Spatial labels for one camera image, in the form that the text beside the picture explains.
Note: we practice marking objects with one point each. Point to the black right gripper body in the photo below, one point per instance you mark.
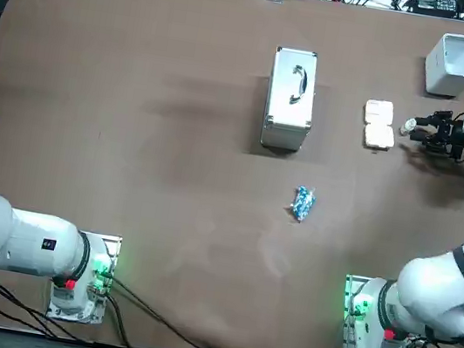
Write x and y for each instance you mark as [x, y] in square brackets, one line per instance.
[456, 136]

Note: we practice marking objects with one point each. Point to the small white medicine bottle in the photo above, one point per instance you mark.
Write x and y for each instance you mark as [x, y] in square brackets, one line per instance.
[408, 126]

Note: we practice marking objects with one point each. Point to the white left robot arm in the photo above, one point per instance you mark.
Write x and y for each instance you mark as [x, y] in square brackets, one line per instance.
[5, 239]

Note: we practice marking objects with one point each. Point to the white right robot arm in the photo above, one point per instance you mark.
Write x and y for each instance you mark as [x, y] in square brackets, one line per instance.
[438, 295]

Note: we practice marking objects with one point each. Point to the white open pill box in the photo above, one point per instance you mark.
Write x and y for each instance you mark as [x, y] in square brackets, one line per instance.
[378, 126]

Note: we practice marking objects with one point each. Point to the silver aluminium medicine case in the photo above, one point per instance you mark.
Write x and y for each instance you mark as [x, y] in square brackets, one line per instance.
[290, 99]

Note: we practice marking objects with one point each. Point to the black labelled power adapter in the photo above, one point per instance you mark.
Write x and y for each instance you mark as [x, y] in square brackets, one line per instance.
[436, 1]

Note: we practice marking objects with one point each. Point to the blue white capsule packet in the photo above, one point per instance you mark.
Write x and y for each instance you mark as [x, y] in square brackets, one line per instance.
[303, 204]

